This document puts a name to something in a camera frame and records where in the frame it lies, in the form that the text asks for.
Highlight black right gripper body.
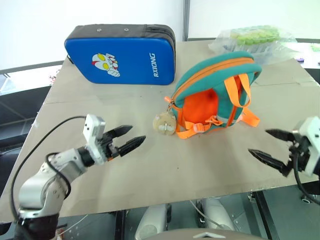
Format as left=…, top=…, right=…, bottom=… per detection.
left=288, top=133, right=312, bottom=173

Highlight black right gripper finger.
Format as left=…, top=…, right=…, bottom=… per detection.
left=265, top=128, right=295, bottom=143
left=247, top=148, right=292, bottom=178

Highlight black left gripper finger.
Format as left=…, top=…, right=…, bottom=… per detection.
left=117, top=135, right=147, bottom=158
left=110, top=124, right=134, bottom=138

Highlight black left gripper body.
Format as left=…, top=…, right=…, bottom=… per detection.
left=100, top=130, right=125, bottom=161

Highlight orange and teal backpack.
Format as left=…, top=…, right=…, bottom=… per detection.
left=164, top=51, right=263, bottom=140

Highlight brown cardboard sheet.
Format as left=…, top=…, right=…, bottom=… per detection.
left=0, top=39, right=320, bottom=222

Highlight black table leg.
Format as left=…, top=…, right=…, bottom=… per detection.
left=114, top=209, right=127, bottom=240
left=251, top=191, right=280, bottom=240

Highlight blue hard case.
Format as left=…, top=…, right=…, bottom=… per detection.
left=64, top=23, right=177, bottom=86

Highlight silver rounded robot leg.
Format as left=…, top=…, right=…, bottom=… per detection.
left=134, top=203, right=173, bottom=240
left=199, top=197, right=236, bottom=232

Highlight grey robot chest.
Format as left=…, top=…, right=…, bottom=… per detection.
left=139, top=226, right=261, bottom=240

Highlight clear plastic bag green contents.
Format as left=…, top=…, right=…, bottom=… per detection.
left=208, top=24, right=299, bottom=66

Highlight black vertical pole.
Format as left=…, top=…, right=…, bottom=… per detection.
left=182, top=0, right=190, bottom=42

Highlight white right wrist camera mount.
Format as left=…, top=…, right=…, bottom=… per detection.
left=293, top=116, right=320, bottom=180

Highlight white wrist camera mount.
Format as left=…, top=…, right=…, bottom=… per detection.
left=83, top=114, right=111, bottom=166
left=293, top=116, right=320, bottom=180

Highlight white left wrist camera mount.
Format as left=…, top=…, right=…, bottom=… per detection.
left=83, top=114, right=111, bottom=166

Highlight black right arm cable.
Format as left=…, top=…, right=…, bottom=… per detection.
left=292, top=149, right=320, bottom=205

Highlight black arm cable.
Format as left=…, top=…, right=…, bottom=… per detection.
left=292, top=149, right=320, bottom=205
left=9, top=115, right=87, bottom=226

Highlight beige plush keychain charm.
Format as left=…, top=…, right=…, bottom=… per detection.
left=152, top=111, right=178, bottom=136

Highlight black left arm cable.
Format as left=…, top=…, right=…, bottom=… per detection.
left=9, top=115, right=87, bottom=226

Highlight thin white cable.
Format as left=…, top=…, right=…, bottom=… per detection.
left=189, top=199, right=226, bottom=230

